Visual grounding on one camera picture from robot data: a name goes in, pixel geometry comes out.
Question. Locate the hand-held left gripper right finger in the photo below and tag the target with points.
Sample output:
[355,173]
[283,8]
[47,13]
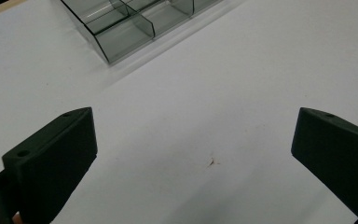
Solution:
[338,149]

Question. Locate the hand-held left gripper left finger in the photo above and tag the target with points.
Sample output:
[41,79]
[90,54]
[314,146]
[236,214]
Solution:
[52,161]

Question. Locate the clear grey compartment organizer box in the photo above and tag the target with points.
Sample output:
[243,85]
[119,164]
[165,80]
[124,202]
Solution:
[127,28]

